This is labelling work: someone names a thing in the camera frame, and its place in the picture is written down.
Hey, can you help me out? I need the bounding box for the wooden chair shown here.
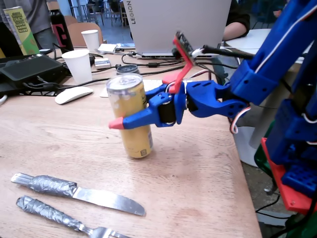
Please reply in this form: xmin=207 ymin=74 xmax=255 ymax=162
xmin=63 ymin=15 xmax=104 ymax=48

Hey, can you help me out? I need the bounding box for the person in grey shirt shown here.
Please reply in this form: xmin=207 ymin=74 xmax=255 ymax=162
xmin=0 ymin=0 xmax=58 ymax=50

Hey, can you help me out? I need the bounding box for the yellow drink can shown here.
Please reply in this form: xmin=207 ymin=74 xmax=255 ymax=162
xmin=106 ymin=73 xmax=154 ymax=159

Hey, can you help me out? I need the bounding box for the bare person forearm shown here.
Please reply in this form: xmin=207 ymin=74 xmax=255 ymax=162
xmin=222 ymin=21 xmax=249 ymax=41

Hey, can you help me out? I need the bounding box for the yellow green snack box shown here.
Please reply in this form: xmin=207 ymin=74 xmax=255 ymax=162
xmin=2 ymin=6 xmax=40 ymax=57

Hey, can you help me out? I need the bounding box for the black round lid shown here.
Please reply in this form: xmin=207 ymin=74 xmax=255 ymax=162
xmin=115 ymin=64 xmax=140 ymax=75

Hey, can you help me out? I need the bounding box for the knife with grey taped handle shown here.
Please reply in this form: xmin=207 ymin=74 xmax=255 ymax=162
xmin=10 ymin=173 xmax=146 ymax=217

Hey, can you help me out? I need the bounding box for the fork with grey taped handle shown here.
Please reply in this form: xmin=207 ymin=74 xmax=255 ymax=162
xmin=16 ymin=195 xmax=132 ymax=238

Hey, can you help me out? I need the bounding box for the green clamp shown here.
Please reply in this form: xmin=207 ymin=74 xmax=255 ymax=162
xmin=284 ymin=212 xmax=317 ymax=238
xmin=254 ymin=142 xmax=276 ymax=185

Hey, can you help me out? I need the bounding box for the blue gripper black motor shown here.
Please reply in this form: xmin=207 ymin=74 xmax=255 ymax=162
xmin=108 ymin=83 xmax=188 ymax=130

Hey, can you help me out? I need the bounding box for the black mesh laptop stand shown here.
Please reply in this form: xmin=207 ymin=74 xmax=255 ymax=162
xmin=0 ymin=83 xmax=62 ymax=98

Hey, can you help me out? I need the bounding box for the small silver box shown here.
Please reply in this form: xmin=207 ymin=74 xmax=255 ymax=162
xmin=94 ymin=58 xmax=111 ymax=70

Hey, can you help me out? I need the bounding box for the person in black shirt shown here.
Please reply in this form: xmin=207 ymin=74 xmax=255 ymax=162
xmin=226 ymin=0 xmax=251 ymax=25

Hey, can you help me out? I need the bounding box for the long black desk cable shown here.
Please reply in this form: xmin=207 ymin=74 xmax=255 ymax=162
xmin=23 ymin=64 xmax=185 ymax=90

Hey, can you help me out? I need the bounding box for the grey Legion laptop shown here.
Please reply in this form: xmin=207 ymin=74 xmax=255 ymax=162
xmin=122 ymin=0 xmax=233 ymax=60

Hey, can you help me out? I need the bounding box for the white paper cup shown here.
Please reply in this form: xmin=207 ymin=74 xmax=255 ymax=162
xmin=81 ymin=29 xmax=101 ymax=53
xmin=61 ymin=49 xmax=93 ymax=85

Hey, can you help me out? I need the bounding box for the thick black camera cable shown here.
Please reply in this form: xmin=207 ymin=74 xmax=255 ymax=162
xmin=192 ymin=45 xmax=255 ymax=60

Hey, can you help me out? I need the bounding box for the red camera mount bracket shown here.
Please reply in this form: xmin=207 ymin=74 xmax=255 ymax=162
xmin=162 ymin=37 xmax=196 ymax=94

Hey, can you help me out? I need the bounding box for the red robot base plate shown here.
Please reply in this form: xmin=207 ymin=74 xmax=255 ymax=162
xmin=261 ymin=137 xmax=317 ymax=216

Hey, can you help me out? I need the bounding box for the white flat box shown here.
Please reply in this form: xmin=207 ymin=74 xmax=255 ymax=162
xmin=97 ymin=43 xmax=117 ymax=55

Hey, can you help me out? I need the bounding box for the white computer mouse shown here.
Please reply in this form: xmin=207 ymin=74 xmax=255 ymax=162
xmin=54 ymin=86 xmax=94 ymax=105

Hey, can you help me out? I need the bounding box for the black laptop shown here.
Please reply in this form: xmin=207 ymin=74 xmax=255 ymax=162
xmin=0 ymin=21 xmax=68 ymax=90

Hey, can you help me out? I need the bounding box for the black camera board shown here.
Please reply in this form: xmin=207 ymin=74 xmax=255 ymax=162
xmin=172 ymin=31 xmax=198 ymax=65

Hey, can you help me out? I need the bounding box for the black bottle pink letter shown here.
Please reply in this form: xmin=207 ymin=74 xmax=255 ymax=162
xmin=47 ymin=1 xmax=75 ymax=55

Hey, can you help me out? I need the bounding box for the white red wrist servo wire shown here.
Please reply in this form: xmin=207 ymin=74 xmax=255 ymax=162
xmin=229 ymin=105 xmax=252 ymax=135

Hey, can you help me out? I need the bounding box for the black cable with ferrite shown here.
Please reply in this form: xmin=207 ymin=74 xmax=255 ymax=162
xmin=120 ymin=51 xmax=185 ymax=69

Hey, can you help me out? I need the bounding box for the white keyboard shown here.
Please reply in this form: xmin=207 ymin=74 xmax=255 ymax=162
xmin=99 ymin=78 xmax=194 ymax=99

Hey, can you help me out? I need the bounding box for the white red gripper servo wire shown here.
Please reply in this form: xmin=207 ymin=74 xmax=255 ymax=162
xmin=166 ymin=69 xmax=212 ymax=94

